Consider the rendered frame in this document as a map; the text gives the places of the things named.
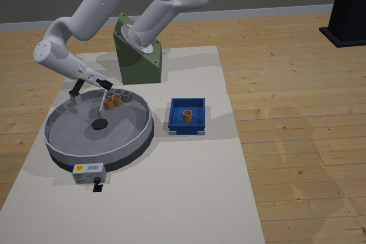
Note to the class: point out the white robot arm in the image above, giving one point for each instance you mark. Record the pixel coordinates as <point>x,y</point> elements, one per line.
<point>88,19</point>

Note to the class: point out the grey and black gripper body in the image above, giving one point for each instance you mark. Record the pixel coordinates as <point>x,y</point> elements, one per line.
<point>89,75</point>

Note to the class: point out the blue open-top crate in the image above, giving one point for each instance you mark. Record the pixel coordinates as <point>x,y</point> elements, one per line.
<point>176,124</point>

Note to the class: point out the grey steel bushing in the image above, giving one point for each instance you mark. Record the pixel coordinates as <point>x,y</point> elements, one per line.
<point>126,97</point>
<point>109,94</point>
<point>118,91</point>

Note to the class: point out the bronze bushing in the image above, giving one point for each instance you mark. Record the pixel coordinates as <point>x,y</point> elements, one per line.
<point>187,116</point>
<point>109,105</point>
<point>117,100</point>

